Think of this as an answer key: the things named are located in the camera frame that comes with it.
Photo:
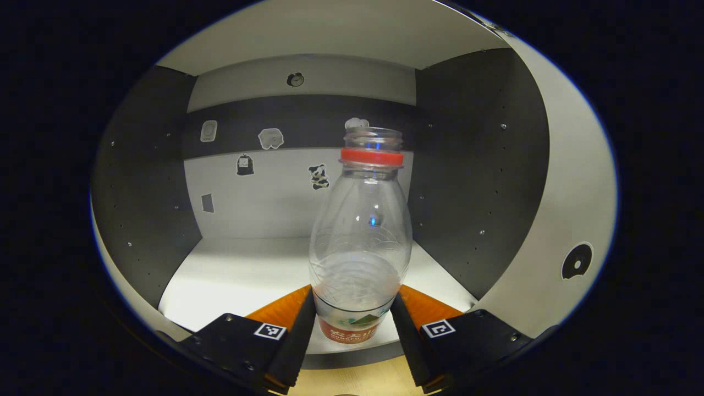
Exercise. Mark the clear plastic bottle red label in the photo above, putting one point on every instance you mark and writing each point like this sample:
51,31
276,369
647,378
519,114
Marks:
360,247

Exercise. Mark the white cabinet door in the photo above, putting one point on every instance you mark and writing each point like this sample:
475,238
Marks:
572,192

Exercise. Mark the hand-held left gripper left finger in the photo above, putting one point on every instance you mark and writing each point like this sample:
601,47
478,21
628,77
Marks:
291,352

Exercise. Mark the white open cabinet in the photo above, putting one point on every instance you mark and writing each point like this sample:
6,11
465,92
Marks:
247,269

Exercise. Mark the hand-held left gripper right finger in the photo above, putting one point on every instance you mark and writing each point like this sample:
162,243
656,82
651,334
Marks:
410,352

